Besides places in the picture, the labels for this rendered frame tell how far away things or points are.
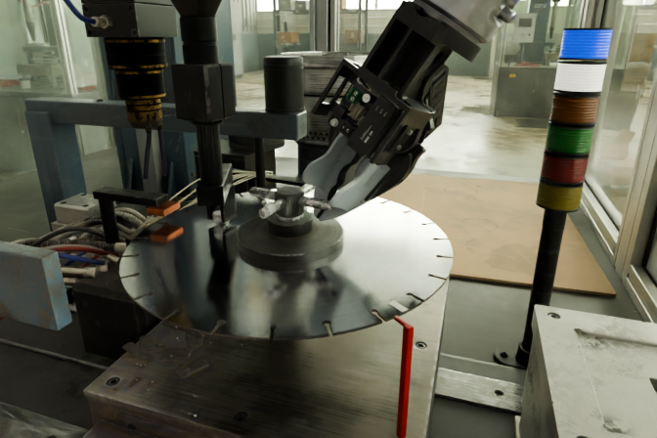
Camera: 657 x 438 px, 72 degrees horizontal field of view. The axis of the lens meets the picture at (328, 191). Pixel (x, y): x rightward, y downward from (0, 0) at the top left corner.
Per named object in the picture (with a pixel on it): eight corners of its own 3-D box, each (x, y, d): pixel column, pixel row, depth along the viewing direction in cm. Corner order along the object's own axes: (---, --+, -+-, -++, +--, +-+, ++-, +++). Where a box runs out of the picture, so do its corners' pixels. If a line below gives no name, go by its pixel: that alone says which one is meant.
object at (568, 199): (575, 200, 53) (580, 176, 52) (582, 214, 49) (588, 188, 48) (533, 197, 54) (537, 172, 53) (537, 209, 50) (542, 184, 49)
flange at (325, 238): (331, 215, 54) (331, 195, 53) (355, 258, 43) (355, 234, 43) (237, 222, 52) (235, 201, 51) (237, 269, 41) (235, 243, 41)
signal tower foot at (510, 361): (562, 362, 59) (566, 345, 58) (567, 380, 56) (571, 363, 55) (493, 348, 62) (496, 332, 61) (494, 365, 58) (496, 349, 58)
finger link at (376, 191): (340, 180, 44) (391, 105, 40) (348, 179, 45) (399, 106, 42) (375, 211, 42) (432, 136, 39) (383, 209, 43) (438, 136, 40)
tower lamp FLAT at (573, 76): (595, 89, 49) (601, 60, 48) (606, 94, 45) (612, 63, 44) (550, 88, 50) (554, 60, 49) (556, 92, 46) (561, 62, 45)
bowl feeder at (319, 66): (401, 175, 138) (408, 52, 126) (379, 210, 110) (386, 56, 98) (306, 166, 147) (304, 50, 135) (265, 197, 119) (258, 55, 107)
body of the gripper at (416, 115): (303, 116, 38) (385, -19, 33) (350, 121, 45) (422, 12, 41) (369, 173, 35) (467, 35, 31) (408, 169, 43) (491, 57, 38)
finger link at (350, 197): (291, 224, 42) (345, 144, 38) (325, 216, 47) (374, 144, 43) (315, 247, 41) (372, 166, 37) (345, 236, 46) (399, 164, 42)
